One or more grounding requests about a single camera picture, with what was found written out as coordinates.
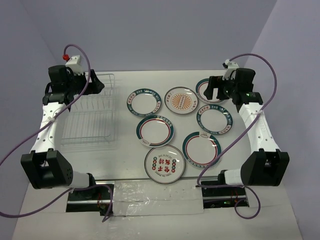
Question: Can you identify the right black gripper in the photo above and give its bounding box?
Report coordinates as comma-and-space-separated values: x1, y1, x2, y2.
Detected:
204, 75, 240, 100

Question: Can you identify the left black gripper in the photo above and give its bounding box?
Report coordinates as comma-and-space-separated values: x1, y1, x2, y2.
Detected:
65, 69, 104, 96

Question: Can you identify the teal rim plate steam logo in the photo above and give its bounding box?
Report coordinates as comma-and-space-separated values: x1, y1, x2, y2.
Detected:
195, 78, 224, 104

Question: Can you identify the orange sunburst plate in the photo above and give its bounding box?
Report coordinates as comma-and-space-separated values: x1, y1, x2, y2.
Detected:
164, 86, 199, 115

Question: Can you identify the hao shi plate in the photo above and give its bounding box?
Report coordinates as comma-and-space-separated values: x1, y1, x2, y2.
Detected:
196, 104, 234, 135
126, 88, 162, 118

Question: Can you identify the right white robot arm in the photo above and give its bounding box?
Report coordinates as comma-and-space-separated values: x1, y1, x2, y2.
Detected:
204, 68, 290, 196

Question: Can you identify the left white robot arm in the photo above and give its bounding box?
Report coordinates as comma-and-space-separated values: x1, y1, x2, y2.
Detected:
20, 65, 105, 200

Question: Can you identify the red character plate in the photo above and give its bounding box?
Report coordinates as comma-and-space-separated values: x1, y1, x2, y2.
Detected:
144, 144, 186, 185

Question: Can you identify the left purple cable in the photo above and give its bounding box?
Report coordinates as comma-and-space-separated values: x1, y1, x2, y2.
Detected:
0, 44, 115, 223

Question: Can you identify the purple cable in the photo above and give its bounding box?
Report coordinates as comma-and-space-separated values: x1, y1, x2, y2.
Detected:
196, 53, 278, 218
0, 44, 115, 223

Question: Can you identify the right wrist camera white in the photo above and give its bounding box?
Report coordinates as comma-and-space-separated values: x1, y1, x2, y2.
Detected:
222, 59, 239, 80

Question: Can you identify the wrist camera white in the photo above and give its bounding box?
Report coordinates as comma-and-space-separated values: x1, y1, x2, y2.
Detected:
222, 59, 239, 80
62, 54, 84, 75

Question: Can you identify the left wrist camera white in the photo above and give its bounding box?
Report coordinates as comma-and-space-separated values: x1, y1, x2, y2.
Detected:
62, 54, 84, 75

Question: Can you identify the wire dish rack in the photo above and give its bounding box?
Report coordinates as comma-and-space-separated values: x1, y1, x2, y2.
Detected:
61, 73, 117, 146

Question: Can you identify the teal red ring plate right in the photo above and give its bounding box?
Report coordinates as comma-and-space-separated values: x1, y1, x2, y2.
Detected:
182, 131, 222, 168

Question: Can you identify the teal red ring plate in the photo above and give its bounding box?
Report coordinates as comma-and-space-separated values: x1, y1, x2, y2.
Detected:
182, 131, 222, 168
135, 115, 175, 148

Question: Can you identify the teal red ring plate centre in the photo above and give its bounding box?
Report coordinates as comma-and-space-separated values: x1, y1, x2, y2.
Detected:
135, 115, 175, 148

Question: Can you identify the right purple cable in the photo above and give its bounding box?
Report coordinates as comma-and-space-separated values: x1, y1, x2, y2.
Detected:
196, 53, 278, 218

